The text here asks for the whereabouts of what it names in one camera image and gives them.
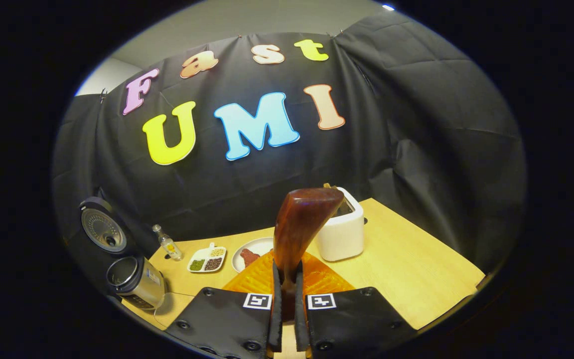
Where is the white toaster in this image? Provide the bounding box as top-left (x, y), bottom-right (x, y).
top-left (316, 187), bottom-right (365, 262)

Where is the small clear glass bottle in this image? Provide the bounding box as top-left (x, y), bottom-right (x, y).
top-left (152, 224), bottom-right (184, 262)

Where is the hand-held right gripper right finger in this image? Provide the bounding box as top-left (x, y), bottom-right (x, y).
top-left (294, 251), bottom-right (417, 357)

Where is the brown wooden spoon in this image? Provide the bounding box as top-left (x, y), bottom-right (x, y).
top-left (273, 187), bottom-right (345, 322)

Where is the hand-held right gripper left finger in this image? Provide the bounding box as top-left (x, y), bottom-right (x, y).
top-left (165, 251), bottom-right (284, 359)

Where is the white divided bean dish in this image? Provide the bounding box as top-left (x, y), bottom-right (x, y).
top-left (187, 243), bottom-right (227, 273)

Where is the red meat piece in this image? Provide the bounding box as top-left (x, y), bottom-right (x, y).
top-left (240, 248), bottom-right (261, 268)

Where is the grey rice cooker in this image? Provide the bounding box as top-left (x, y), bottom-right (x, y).
top-left (79, 196), bottom-right (167, 310)

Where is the white round plate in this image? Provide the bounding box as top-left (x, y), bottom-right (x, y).
top-left (231, 237), bottom-right (275, 273)

